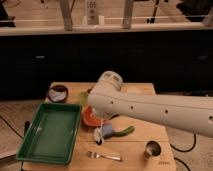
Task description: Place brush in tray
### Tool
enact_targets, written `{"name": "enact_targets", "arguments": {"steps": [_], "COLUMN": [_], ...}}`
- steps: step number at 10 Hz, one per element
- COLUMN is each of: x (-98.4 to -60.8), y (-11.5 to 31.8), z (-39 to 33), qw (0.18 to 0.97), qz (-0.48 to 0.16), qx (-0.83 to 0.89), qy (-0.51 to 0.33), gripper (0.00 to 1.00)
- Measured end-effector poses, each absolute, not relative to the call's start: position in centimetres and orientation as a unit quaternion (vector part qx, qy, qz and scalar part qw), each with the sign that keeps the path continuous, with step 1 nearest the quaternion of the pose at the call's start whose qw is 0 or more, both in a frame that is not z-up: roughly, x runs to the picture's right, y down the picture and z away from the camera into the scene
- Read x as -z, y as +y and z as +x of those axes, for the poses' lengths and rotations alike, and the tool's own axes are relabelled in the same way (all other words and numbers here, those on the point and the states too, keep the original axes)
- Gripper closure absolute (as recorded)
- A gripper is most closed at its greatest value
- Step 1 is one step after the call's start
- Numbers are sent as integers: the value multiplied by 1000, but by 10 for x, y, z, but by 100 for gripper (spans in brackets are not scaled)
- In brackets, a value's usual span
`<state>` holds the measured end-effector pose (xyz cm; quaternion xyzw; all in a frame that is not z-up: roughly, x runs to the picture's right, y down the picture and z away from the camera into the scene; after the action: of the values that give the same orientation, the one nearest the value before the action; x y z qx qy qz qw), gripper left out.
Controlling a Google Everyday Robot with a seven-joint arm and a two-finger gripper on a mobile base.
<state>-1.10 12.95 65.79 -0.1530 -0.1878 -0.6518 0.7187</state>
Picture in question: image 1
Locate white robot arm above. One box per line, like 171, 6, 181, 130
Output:
88, 71, 213, 137

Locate green vegetable toy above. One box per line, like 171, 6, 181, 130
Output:
114, 126, 135, 137

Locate metal cup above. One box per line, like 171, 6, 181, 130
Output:
144, 141, 161, 158

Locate blue sponge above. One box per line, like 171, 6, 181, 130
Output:
102, 124, 114, 137

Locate dark bowl with white cloth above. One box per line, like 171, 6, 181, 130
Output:
47, 85, 69, 103

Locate green plastic tray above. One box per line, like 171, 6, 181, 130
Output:
16, 103, 81, 165

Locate black cable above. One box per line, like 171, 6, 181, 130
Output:
169, 133, 198, 171

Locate orange bowl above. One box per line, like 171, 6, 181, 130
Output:
82, 106, 101, 127

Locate silver fork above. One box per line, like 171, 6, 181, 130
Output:
86, 151, 123, 162

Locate wooden board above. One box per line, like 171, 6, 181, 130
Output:
21, 81, 177, 171

